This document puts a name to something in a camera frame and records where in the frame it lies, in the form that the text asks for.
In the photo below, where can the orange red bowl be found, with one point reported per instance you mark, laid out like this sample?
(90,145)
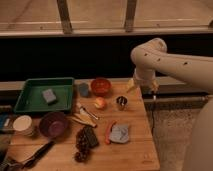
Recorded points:
(100,86)

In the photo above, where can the white handled knife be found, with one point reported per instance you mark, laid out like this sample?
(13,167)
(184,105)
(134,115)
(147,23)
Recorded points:
(82,109)

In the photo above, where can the crumpled blue grey cloth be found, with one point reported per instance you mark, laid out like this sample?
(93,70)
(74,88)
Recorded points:
(120,134)

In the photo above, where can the small blue cup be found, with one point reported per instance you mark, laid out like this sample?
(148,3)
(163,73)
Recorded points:
(83,89)

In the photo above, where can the small metal cup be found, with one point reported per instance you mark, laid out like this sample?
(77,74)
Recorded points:
(121,102)

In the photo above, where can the black spatula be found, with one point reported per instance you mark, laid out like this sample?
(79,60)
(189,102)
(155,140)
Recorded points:
(31,161)

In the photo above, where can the red chili pepper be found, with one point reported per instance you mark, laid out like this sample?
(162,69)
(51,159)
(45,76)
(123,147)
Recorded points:
(108,131)

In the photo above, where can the dark green sponge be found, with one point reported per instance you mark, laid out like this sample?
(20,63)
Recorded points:
(91,137)

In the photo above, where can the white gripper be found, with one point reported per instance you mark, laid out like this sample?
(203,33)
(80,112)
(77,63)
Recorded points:
(144,78)

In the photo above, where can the red yellow apple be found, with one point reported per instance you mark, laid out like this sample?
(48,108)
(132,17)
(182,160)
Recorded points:
(100,103)

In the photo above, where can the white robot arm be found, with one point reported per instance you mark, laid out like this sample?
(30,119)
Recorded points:
(197,71)

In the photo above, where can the blue box at left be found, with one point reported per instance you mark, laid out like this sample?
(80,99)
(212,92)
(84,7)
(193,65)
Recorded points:
(6,124)

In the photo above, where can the green plastic tray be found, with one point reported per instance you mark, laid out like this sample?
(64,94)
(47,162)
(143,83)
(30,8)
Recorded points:
(30,100)

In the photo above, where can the dark grape bunch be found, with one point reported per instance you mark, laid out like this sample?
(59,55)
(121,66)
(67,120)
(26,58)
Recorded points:
(83,147)

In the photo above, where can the purple bowl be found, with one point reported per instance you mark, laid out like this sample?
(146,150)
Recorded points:
(53,124)

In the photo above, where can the white lidded container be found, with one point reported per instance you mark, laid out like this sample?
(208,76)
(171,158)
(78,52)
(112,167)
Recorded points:
(23,125)

